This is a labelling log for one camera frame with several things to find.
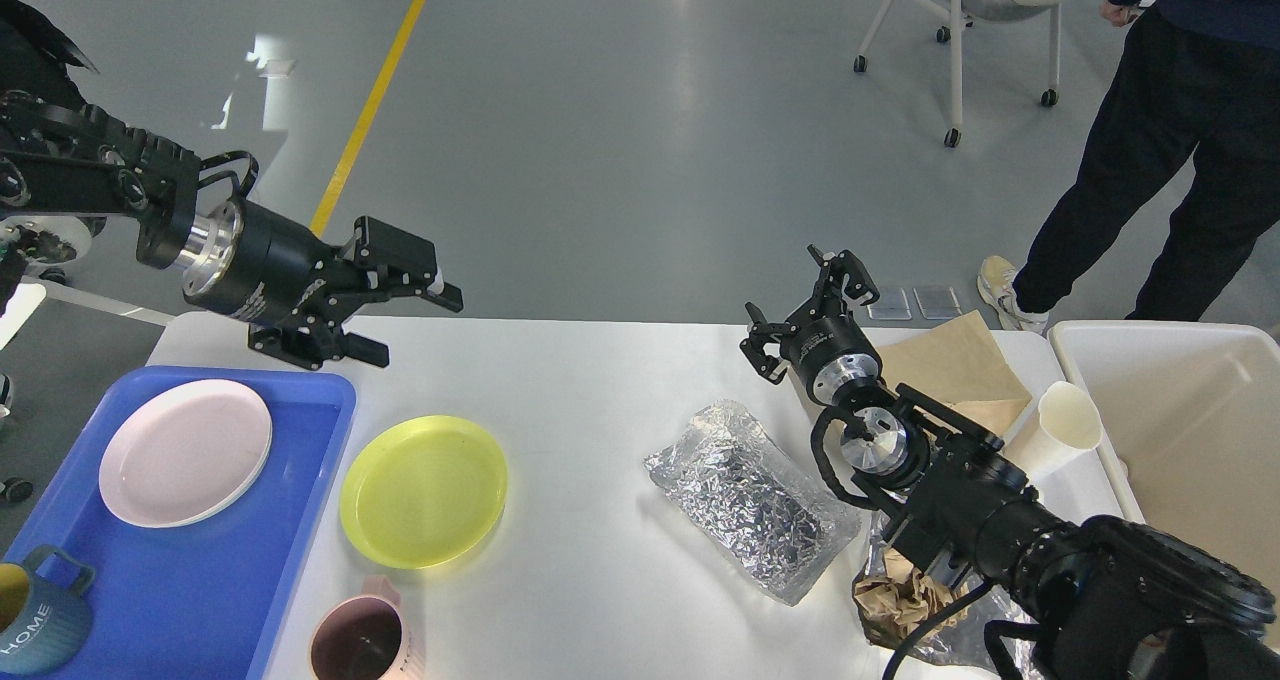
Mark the white plastic bin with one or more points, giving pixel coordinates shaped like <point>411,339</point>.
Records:
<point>1191,414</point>

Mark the yellow plastic plate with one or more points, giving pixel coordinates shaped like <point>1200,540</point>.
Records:
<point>424,492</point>

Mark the pink plate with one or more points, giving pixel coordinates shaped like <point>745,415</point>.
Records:
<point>186,454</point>

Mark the crumpled foil wrapper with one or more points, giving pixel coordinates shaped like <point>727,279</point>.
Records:
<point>958,641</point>

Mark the white paper cup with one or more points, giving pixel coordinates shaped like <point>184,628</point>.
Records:
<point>1064,425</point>

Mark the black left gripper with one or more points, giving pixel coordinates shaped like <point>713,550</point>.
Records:
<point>252,264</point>

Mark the pink mug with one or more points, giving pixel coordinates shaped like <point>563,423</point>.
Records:
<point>366,637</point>

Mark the blue plastic tray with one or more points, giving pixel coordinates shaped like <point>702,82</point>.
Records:
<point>205,601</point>

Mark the person in dark trousers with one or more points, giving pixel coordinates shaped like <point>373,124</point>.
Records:
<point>1198,82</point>

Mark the floor socket plate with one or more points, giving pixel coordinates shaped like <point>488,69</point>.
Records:
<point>892,306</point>
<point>937,302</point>

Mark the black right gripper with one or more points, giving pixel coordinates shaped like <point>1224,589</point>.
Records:
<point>839,367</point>

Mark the black jacket on chair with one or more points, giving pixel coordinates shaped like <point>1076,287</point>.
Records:
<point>35,56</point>

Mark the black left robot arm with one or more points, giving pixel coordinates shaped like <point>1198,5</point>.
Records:
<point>87,164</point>

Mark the silver foil bag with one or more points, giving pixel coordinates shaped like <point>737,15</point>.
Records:
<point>744,493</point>

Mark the crumpled brown paper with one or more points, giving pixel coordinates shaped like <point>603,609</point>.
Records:
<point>893,598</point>

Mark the white side table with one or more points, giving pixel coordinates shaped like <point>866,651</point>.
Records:
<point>19,310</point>

